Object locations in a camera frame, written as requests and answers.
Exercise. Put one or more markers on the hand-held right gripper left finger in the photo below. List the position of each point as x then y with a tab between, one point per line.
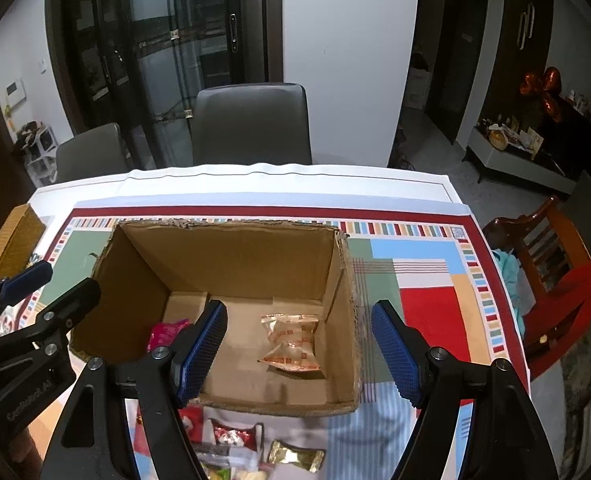
203	355

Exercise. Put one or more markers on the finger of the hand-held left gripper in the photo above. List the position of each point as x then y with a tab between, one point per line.
25	282
70	305

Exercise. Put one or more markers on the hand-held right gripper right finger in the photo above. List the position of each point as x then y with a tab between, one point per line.
398	355

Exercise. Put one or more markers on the red white snack packet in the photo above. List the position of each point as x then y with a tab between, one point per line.
235	437

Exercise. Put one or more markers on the brown cardboard box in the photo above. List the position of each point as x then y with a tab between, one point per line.
275	270

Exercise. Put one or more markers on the pink snack packet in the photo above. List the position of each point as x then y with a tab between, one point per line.
165	332

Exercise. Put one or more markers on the yellow woven box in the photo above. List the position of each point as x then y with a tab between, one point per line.
13	240

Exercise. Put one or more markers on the clear orange snack packet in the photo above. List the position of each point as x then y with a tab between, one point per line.
290	345

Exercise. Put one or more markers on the white black wrapped bar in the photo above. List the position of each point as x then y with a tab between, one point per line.
220	452

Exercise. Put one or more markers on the white cluttered shelf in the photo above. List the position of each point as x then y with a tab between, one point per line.
40	160

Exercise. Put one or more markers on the pale green wrapped candy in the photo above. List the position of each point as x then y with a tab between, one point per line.
249	475

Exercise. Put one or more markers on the gold wrapped candy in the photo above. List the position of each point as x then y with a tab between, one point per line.
295	455

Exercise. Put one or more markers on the teal cloth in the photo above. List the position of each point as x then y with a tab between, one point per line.
508	270

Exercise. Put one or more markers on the grey dining chair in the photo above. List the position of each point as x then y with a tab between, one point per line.
250	125
90	152

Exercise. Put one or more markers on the wooden chair with red cushion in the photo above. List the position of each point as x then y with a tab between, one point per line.
570	290

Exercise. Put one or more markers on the low white console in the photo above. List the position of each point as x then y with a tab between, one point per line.
505	162

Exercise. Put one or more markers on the glass sliding door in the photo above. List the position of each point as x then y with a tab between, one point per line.
175	35

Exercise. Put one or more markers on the dark wooden door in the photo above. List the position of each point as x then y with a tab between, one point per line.
455	60

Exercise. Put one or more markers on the red foil balloons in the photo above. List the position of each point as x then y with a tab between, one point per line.
550	80

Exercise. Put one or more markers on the dark tall cabinet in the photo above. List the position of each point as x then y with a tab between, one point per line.
520	60

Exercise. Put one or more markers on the white wall intercom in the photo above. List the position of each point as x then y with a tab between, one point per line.
15	92

